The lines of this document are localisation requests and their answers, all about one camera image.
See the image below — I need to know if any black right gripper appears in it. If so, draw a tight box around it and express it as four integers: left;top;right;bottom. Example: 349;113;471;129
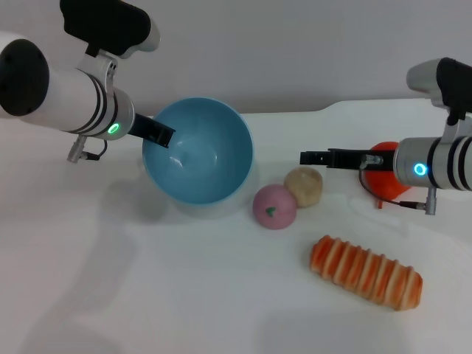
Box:
299;147;398;173

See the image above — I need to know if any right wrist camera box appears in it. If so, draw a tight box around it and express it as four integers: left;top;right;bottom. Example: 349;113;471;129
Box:
405;57;472;145

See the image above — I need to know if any arm cable with plug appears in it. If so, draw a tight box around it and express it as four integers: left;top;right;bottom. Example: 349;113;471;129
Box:
66;138;108;163
358;153;439;216

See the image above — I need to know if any red pear toy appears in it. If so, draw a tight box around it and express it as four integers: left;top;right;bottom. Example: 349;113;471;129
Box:
359;141;412;209

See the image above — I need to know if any right arm cable with plug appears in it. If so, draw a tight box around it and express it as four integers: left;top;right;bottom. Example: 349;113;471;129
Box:
358;153;439;216

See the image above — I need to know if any blue bowl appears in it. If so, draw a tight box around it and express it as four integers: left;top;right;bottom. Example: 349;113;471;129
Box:
142;97;255;206

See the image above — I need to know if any orange striped bread loaf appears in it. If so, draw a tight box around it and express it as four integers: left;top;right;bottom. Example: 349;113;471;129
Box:
309;235;423;313

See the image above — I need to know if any pink round fruit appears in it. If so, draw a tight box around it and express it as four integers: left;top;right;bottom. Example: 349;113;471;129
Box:
251;183;298;231

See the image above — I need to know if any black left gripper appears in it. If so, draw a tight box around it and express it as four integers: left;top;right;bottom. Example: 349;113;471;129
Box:
128;112;176;149

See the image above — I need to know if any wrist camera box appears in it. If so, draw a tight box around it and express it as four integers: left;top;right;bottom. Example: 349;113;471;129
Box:
60;0;162;89
405;57;472;145

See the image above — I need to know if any beige egg yolk pastry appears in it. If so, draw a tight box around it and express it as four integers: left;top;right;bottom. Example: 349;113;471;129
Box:
283;166;324;209

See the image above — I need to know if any left arm cable with plug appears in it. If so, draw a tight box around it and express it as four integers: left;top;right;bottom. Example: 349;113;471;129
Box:
66;138;108;163

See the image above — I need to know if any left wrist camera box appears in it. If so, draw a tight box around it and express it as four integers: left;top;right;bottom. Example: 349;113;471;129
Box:
60;0;162;89

